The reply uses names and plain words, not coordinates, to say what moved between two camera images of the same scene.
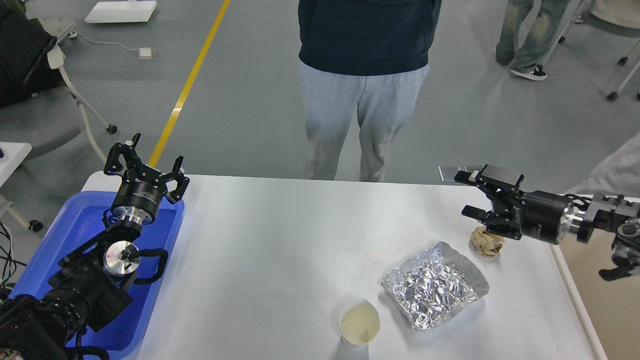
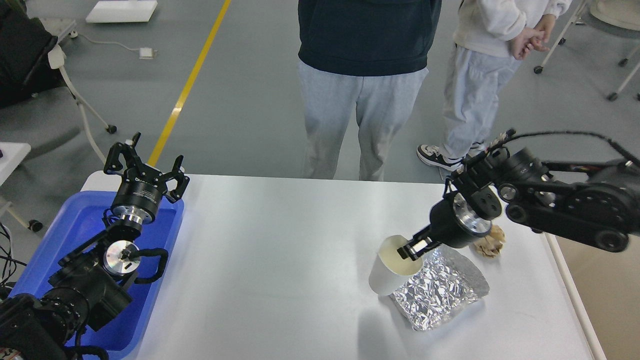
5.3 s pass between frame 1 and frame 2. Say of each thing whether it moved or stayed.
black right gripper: moved
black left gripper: stayed
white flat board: stayed
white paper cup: moved
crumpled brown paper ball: stayed
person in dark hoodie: stayed
